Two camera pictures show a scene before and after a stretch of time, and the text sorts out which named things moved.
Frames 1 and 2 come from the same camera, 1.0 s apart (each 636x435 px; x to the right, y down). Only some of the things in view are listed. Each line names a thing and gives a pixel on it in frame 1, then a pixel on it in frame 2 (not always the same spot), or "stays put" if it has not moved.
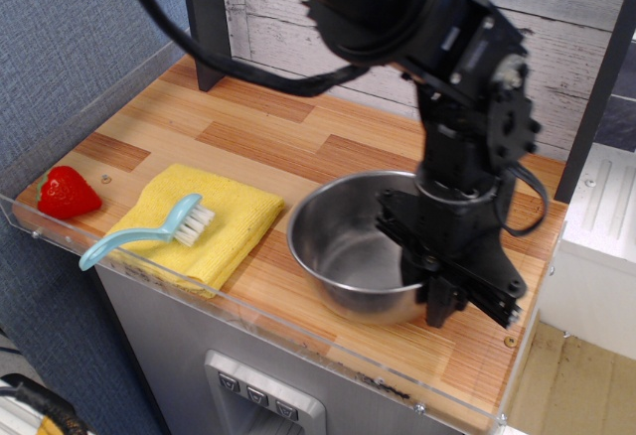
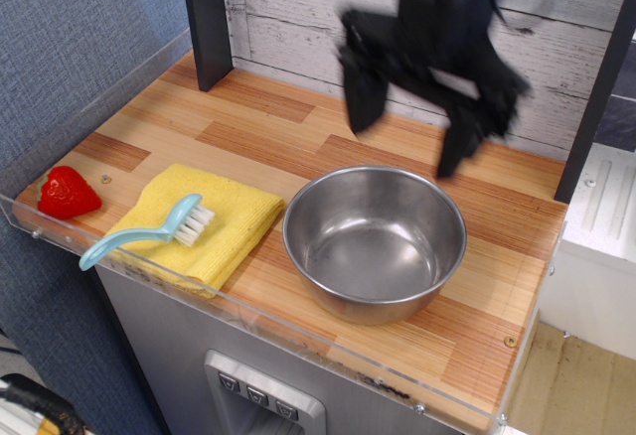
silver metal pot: x=342 y=247 stays put
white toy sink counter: x=589 y=291 stays put
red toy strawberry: x=65 y=194 stays put
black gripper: x=458 y=237 to x=442 y=32
